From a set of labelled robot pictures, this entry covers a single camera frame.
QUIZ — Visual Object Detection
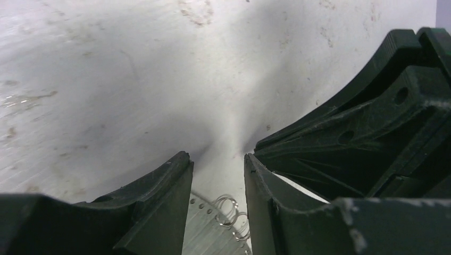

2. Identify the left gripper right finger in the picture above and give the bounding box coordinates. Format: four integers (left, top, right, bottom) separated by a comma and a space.
244, 154, 330, 254

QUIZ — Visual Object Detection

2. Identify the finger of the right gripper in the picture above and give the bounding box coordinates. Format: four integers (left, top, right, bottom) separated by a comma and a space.
255, 66, 450, 199
257, 27, 450, 146

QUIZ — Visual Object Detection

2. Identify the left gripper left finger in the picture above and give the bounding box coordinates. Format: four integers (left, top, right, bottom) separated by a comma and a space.
76, 151, 194, 254

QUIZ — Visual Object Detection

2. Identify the grey key holder with rings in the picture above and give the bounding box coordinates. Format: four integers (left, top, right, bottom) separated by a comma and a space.
182, 191, 252, 255

